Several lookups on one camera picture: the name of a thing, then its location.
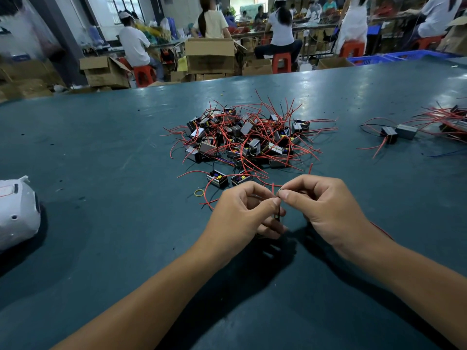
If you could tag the shallow cardboard box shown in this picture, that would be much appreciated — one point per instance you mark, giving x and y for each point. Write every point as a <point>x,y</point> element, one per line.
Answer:
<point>333,62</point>

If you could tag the person's right forearm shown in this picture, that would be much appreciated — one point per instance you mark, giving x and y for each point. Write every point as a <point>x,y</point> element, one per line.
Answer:
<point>419,295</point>

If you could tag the low cardboard box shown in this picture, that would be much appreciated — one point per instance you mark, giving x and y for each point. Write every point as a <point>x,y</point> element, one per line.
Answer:
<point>257,67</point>

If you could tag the large closed cardboard box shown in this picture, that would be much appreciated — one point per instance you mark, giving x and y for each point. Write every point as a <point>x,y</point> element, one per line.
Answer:
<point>210,56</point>

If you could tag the person's right hand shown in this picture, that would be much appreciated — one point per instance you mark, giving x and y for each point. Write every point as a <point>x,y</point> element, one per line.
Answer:
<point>332,215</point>

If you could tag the person's left forearm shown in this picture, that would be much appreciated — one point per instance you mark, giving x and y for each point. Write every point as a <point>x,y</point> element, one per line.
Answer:
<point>138,309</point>

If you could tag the open cardboard box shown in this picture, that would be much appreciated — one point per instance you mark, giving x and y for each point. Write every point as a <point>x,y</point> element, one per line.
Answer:
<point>104,72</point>

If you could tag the person's left hand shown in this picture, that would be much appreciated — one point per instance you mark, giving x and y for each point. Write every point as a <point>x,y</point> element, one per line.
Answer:
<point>241,222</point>

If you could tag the white plastic shell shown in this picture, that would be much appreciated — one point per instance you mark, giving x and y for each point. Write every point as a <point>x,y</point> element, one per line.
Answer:
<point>16,213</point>

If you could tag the tilted cardboard box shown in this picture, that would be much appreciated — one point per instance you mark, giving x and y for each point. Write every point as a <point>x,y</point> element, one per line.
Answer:
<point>456,36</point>

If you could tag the red plastic stool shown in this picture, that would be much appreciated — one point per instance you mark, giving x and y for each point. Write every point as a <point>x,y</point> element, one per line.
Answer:
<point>144,75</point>
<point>352,48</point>
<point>430,41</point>
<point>281,63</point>

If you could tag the blue plastic crate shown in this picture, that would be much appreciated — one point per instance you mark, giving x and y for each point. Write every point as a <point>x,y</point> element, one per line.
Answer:
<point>419,54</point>
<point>368,60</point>

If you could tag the yellow rubber band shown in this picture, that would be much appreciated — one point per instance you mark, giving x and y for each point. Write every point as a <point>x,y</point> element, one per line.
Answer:
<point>195,192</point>

